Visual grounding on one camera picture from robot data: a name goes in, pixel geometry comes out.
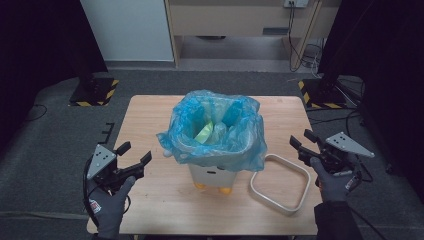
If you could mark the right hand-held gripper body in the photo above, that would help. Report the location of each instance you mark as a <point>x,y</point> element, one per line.
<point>346,143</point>

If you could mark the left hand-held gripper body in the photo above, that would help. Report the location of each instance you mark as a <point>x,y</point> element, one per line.
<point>101,161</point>

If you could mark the blue plastic garbage bag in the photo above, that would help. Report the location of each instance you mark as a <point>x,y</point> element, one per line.
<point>240,146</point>

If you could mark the white trash bin with face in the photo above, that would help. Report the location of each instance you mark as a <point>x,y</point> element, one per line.
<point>210,178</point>

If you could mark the person's right hand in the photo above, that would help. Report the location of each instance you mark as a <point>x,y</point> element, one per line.
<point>335,186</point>

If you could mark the person's left hand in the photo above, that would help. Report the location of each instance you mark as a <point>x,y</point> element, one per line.
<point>108,210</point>

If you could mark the black stand base yellow stripes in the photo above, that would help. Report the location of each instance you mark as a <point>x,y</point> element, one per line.
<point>321,96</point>
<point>96,93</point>

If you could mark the green paper scrap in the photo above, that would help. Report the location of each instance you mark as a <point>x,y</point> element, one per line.
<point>204,135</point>

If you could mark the grey floor strip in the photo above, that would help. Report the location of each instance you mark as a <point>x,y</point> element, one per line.
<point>40,215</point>

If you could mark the clear crumpled plastic wrapper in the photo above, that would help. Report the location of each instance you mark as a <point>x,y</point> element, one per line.
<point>218,133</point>

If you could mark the white panel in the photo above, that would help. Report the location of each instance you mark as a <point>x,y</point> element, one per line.
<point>130,30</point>

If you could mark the light wooden desk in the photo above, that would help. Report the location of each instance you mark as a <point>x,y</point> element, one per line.
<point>233,18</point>

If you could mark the wall power socket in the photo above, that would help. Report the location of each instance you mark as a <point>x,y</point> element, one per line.
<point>295,3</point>

